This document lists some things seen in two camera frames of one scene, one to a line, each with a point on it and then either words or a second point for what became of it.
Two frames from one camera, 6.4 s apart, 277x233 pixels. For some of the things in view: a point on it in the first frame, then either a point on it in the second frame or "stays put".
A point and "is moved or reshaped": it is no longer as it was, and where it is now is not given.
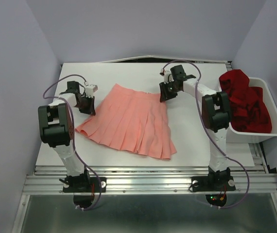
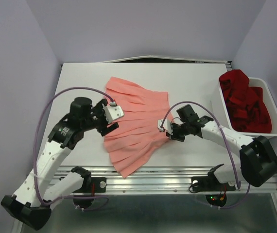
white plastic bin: [236, 136] stays put
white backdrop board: [149, 57] stays put
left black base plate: [84, 185] stays put
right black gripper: [164, 94] → [173, 136]
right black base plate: [213, 184] stays put
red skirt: [249, 111] stays put
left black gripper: [90, 109] → [105, 128]
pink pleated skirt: [131, 120] is moved or reshaped
